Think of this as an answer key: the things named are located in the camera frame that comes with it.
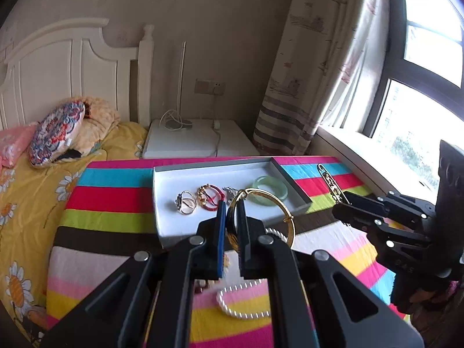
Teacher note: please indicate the pink floral pillow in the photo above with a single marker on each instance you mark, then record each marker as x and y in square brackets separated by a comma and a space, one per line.
[14, 142]

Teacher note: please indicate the silver rhinestone brooch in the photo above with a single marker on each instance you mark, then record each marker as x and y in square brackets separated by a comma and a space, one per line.
[230, 194]

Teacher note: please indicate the gold interlocked ring brooch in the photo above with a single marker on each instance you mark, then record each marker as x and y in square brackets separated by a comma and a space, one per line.
[185, 202]

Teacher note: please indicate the wall power socket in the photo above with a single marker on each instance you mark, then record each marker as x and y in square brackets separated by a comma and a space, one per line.
[209, 87]

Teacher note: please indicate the striped patterned curtain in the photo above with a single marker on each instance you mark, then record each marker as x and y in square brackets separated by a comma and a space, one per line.
[326, 71]

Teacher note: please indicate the striped colourful blanket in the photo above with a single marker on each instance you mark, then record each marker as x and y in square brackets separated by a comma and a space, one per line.
[110, 216]

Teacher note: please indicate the yellow floral bedsheet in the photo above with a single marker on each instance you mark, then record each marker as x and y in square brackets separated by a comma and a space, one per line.
[32, 202]

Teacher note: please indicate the white nightstand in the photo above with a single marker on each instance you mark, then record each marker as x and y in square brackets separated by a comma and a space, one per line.
[200, 141]

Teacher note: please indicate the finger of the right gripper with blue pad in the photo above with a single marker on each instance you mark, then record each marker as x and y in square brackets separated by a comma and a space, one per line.
[395, 206]
[376, 226]

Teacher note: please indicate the green jade bangle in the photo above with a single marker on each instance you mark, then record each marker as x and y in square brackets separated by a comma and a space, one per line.
[272, 185]

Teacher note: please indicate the white bed headboard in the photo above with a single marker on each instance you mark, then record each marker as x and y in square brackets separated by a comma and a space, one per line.
[70, 58]

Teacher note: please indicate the dark framed window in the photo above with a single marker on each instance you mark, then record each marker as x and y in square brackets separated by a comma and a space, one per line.
[419, 101]

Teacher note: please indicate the grey jewelry tray box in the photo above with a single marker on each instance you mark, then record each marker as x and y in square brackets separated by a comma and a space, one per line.
[205, 181]

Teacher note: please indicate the patterned round cushion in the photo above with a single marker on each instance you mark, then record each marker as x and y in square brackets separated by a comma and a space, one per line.
[54, 135]

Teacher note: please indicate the beige fleece blanket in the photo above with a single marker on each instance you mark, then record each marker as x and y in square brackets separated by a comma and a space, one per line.
[99, 119]

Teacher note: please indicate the slim silver desk lamp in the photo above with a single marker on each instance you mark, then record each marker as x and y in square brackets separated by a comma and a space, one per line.
[174, 120]

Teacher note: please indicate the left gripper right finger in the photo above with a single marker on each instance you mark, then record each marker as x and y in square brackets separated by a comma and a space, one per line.
[252, 253]

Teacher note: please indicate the gold bangle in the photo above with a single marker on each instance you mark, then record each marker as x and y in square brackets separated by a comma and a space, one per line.
[242, 194]

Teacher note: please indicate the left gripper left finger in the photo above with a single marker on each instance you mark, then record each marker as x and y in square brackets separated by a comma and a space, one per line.
[209, 262]

